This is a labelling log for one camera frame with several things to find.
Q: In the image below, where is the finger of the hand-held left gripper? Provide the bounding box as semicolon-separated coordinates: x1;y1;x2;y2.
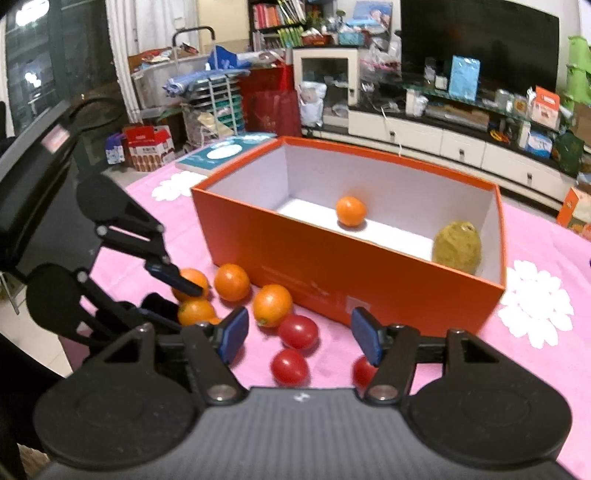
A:
95;203;209;298
76;270;185;342

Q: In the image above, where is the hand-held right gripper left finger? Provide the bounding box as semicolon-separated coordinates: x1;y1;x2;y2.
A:
90;307;250;406

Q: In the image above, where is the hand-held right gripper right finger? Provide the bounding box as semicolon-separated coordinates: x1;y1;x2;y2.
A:
351;307;509;407

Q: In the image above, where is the red cherry tomato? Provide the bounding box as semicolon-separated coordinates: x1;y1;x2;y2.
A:
270;348;309;387
278;315;319;350
352;356;379;389

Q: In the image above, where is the small orange kumquat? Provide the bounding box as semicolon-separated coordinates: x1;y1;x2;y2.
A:
213;263;251;302
178;299;218;328
172;268;211;302
253;284;294;328
335;196;368;228

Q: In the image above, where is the orange cardboard box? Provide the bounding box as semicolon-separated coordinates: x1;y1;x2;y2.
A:
191;136;507;337

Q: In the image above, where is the yellow-green passion fruit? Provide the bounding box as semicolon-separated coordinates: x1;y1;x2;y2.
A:
433;222;483;274

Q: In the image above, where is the red and white carton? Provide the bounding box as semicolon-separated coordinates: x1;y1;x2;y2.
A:
122;124;176;172

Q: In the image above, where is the teal book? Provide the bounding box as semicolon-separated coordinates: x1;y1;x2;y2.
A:
175;133;278;176

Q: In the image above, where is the red paper bag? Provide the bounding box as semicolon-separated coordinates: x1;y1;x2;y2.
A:
238;65;296;95
249;90;303;137

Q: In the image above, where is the pink flowered tablecloth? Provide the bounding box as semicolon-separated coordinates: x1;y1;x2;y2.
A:
90;159;591;480

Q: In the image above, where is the blue and white fabric bundle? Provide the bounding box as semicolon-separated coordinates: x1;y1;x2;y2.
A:
164;44;252;97

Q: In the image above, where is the white curtain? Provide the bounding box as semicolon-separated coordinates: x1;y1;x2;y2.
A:
105;0;200;125

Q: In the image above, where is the white low media cabinet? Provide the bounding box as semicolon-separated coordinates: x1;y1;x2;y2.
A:
302;78;583;199

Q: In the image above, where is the white plastic bag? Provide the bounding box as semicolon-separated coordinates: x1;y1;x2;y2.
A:
298;82;326;127

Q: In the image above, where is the white glass-door cabinet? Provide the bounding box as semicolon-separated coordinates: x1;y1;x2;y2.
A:
292;46;360;127

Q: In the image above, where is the orange white fruit box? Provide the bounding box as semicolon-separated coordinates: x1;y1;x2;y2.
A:
556;187;591;241

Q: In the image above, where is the bookshelf with books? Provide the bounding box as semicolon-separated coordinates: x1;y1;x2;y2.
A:
247;0;308;47

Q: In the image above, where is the blue and white tissue box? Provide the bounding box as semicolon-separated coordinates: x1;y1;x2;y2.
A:
526;129;553;158

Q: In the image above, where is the dark green paper bag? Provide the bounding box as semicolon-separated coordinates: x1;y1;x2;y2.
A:
551;131;585;176

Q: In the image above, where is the light blue package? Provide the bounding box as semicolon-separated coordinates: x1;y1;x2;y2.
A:
449;55;481;101

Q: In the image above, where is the small orange white box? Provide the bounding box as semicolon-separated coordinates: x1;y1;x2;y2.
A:
531;87;561;130

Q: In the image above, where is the black television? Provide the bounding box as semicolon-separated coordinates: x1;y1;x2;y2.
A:
401;0;560;95

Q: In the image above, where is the green plastic furniture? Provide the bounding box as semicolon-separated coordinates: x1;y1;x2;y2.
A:
566;36;591;93

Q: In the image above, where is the white wire drawer rack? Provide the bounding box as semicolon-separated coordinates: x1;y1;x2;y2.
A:
182;76;244;144

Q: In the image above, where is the grey trolley with black handle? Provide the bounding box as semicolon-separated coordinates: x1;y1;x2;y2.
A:
129;26;218;112

